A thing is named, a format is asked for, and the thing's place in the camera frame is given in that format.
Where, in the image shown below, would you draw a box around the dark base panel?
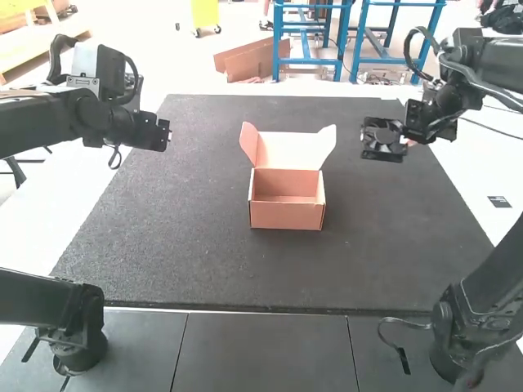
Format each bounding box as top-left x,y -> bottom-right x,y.
0,308 -> 190,392
171,311 -> 361,392
346,314 -> 523,392

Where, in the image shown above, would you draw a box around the black square fan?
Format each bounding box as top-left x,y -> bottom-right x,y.
359,116 -> 411,165

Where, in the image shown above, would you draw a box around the blue metal frame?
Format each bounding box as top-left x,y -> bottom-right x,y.
350,0 -> 445,85
271,0 -> 353,83

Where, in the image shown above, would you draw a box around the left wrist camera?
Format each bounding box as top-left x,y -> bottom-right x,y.
66,42 -> 127,101

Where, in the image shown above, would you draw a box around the black bag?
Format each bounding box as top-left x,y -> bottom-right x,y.
480,4 -> 523,33

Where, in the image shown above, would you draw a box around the yellow wheeled cart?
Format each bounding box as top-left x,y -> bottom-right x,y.
189,0 -> 222,39

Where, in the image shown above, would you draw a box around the wooden pallet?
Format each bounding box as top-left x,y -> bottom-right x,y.
0,27 -> 93,87

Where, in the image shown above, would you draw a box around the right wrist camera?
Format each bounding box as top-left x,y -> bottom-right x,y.
404,97 -> 425,129

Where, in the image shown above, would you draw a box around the flat cardboard sheets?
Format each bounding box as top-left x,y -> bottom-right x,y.
212,35 -> 292,83

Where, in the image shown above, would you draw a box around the black mat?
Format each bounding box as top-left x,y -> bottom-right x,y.
47,93 -> 496,314

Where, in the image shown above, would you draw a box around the cardboard box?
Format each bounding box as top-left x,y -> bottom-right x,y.
238,121 -> 337,231

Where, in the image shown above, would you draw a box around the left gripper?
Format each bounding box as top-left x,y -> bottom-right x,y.
131,109 -> 173,154

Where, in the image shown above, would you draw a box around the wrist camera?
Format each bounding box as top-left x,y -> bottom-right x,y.
66,42 -> 127,101
404,97 -> 425,129

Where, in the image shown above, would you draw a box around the black cable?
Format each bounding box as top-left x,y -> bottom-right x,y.
403,25 -> 435,86
107,142 -> 123,171
377,315 -> 435,349

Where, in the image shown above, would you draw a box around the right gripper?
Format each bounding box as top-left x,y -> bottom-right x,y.
402,83 -> 459,149

